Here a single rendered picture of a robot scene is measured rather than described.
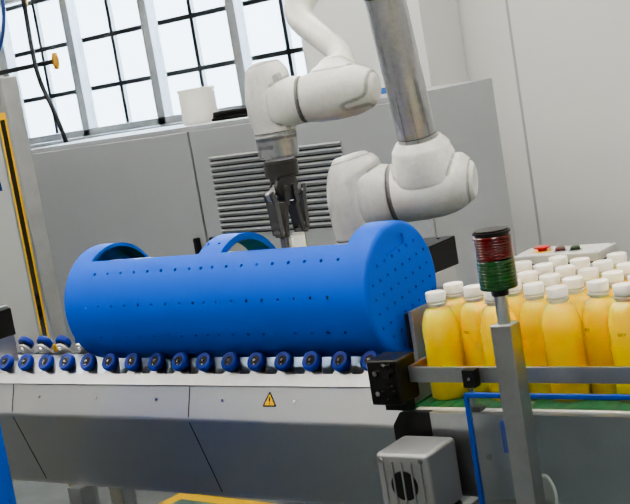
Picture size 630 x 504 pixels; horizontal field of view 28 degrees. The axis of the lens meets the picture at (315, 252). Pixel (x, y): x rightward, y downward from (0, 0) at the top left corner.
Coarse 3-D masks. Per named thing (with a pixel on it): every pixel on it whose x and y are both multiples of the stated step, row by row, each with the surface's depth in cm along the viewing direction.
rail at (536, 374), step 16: (416, 368) 239; (432, 368) 237; (448, 368) 235; (464, 368) 233; (480, 368) 231; (528, 368) 225; (544, 368) 224; (560, 368) 222; (576, 368) 220; (592, 368) 218; (608, 368) 216; (624, 368) 215
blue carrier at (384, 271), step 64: (128, 256) 319; (192, 256) 282; (256, 256) 270; (320, 256) 259; (384, 256) 256; (128, 320) 290; (192, 320) 278; (256, 320) 268; (320, 320) 258; (384, 320) 255
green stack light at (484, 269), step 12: (480, 264) 206; (492, 264) 204; (504, 264) 204; (480, 276) 206; (492, 276) 205; (504, 276) 205; (516, 276) 206; (480, 288) 208; (492, 288) 205; (504, 288) 205
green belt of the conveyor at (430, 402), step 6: (432, 396) 247; (420, 402) 244; (426, 402) 243; (432, 402) 243; (438, 402) 242; (444, 402) 242; (450, 402) 240; (456, 402) 240; (462, 402) 239; (414, 408) 242
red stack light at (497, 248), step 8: (480, 240) 205; (488, 240) 204; (496, 240) 204; (504, 240) 204; (480, 248) 205; (488, 248) 204; (496, 248) 204; (504, 248) 204; (512, 248) 206; (480, 256) 205; (488, 256) 204; (496, 256) 204; (504, 256) 204; (512, 256) 206
